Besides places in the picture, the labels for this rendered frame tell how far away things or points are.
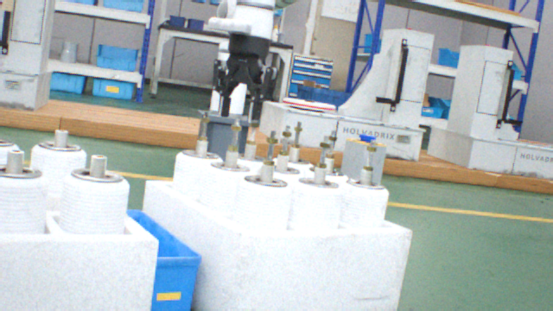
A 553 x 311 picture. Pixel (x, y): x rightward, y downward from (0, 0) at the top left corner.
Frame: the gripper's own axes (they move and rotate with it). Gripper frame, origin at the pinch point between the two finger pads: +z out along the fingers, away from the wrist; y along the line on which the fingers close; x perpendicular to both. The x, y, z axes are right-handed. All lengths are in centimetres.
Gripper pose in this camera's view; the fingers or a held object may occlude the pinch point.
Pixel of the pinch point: (238, 112)
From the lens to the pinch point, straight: 117.1
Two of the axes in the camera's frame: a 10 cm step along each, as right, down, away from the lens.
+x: -5.8, 0.1, -8.2
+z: -1.6, 9.8, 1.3
